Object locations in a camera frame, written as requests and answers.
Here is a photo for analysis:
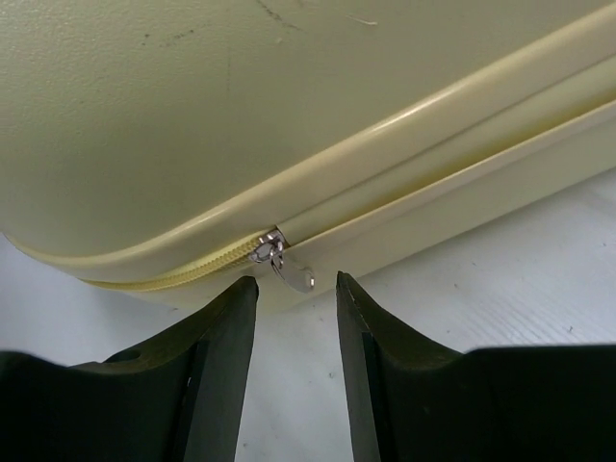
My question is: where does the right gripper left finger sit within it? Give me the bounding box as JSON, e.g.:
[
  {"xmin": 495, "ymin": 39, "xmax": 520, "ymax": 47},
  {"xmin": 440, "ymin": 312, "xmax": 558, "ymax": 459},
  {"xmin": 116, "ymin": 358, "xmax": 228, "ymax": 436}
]
[{"xmin": 1, "ymin": 276, "xmax": 259, "ymax": 461}]

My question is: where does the yellow hard-shell suitcase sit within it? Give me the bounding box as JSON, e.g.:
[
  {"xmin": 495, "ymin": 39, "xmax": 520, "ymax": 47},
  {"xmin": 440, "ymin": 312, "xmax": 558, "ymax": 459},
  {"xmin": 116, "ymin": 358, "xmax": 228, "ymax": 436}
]
[{"xmin": 1, "ymin": 1, "xmax": 615, "ymax": 311}]

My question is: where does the silver zipper pull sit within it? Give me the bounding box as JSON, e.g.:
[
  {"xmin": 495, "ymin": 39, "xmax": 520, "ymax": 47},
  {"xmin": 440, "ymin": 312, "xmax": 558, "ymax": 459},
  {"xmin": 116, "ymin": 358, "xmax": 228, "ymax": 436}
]
[{"xmin": 248, "ymin": 229, "xmax": 316, "ymax": 294}]

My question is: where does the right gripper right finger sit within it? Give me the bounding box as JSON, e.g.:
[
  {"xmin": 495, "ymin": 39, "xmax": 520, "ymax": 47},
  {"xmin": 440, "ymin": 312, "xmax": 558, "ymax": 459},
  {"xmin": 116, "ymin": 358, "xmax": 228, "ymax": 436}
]
[{"xmin": 336, "ymin": 272, "xmax": 615, "ymax": 461}]

